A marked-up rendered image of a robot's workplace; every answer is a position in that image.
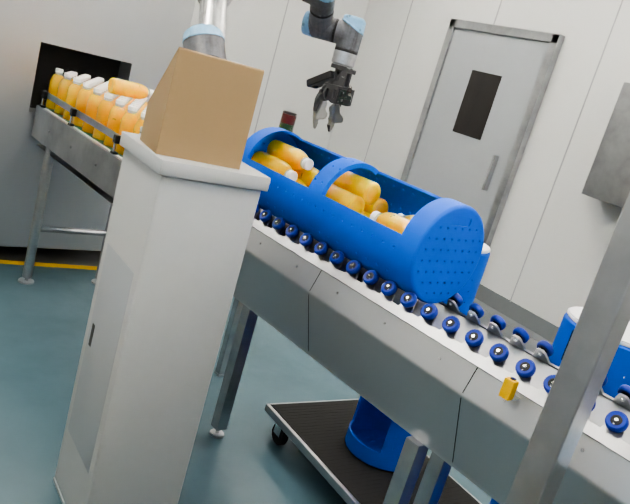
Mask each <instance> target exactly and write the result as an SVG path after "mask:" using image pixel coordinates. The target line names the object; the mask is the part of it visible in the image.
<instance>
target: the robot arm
mask: <svg viewBox="0 0 630 504"><path fill-rule="evenodd" d="M197 1H198V2H199V3H200V10H199V24H197V25H193V26H191V27H190V28H189V29H187V30H186V31H185V32H184V34H183V40H182V44H183V48H186V49H189V50H193V51H197V52H200V53H204V54H207V55H211V56H214V57H218V58H222V59H225V60H228V59H227V58H226V52H225V37H226V17H227V7H228V6H229V5H230V4H231V2H232V0H197ZM301 1H303V2H305V3H308V4H310V11H306V12H305V14H304V16H303V19H302V25H301V32H302V33H303V34H304V35H307V36H310V37H312V38H317V39H320V40H324V41H328V42H331V43H335V44H336V46H335V49H334V53H333V57H332V60H331V61H332V62H333V63H331V67H332V68H335V71H332V70H330V71H327V72H325V73H322V74H320V75H317V76H315V77H312V78H310V79H307V80H306V83H307V87H311V88H314V89H318V88H320V87H322V88H321V89H319V92H318V93H317V95H316V97H315V100H314V106H313V128H314V129H316V127H317V124H318V120H320V119H325V118H326V117H327V115H328V113H327V112H326V107H327V101H329V102H330V103H333V104H332V105H330V106H329V117H328V124H327V129H328V132H330V131H331V130H332V128H333V127H334V124H335V123H342V122H343V116H342V115H341V114H340V107H341V105H343V106H351V103H352V99H353V96H354V92H355V90H352V87H351V88H350V86H349V84H350V81H351V77H352V75H355V74H356V71H355V70H353V69H352V68H354V66H355V62H356V59H357V55H358V52H359V48H360V45H361V41H362V38H363V36H364V30H365V26H366V21H365V20H364V19H362V18H360V17H357V16H353V15H349V14H345V15H344V17H343V18H342V19H338V18H334V7H335V0H301ZM351 97H352V98H351ZM350 100H351V101H350Z"/></svg>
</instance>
